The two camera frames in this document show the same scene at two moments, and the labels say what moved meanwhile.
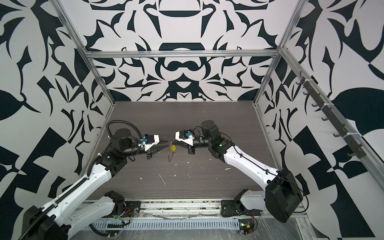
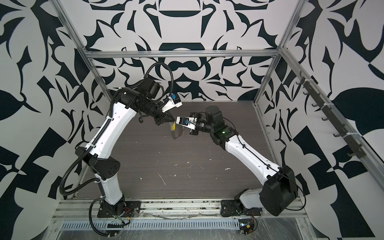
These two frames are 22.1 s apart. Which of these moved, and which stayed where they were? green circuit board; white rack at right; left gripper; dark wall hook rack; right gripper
Moved: right gripper; left gripper
Stayed: white rack at right; dark wall hook rack; green circuit board
